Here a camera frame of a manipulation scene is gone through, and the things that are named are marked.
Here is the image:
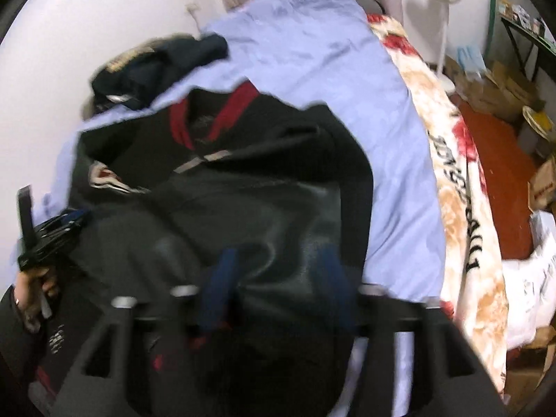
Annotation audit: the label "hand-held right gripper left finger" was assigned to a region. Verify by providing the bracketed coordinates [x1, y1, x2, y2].
[26, 247, 240, 417]

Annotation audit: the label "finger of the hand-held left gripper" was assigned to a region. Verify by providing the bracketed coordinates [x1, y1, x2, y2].
[41, 209, 93, 232]
[43, 223, 90, 255]

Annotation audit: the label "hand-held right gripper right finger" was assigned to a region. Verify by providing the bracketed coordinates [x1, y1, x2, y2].
[313, 247, 510, 417]

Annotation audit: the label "black varsity jacket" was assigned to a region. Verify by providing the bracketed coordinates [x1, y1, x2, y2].
[26, 80, 375, 417]

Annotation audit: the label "person's left hand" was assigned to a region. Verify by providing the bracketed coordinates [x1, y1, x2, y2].
[13, 267, 62, 320]

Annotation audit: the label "grey brown garment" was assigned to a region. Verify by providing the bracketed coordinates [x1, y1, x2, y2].
[79, 95, 107, 120]

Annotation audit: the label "floral printed blanket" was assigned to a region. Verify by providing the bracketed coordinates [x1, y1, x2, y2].
[366, 13, 510, 398]

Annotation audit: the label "navy garment with gold embroidery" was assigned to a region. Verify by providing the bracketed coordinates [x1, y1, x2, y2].
[89, 34, 231, 113]

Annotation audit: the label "white plastic bags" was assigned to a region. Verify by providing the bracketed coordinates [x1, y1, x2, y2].
[503, 210, 556, 350]

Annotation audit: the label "light blue bed sheet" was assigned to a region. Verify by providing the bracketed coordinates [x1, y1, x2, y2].
[41, 0, 448, 305]

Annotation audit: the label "brown paper bag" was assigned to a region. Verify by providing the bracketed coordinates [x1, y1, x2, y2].
[527, 156, 556, 214]

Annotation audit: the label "open cardboard box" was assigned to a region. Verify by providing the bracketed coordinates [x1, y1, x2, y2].
[471, 60, 545, 123]
[443, 58, 487, 100]

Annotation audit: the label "grey trash bin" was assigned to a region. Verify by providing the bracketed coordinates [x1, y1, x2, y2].
[520, 104, 556, 150]

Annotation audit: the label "pack of blue face masks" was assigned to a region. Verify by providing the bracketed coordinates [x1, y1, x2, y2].
[456, 44, 486, 82]

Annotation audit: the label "black desk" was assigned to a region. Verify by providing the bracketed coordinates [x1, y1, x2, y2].
[499, 0, 556, 84]

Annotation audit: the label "green framed mirror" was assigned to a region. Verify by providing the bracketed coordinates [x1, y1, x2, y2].
[485, 0, 507, 68]

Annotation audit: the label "black metal bed frame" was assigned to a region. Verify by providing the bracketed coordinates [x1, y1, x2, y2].
[346, 0, 386, 15]

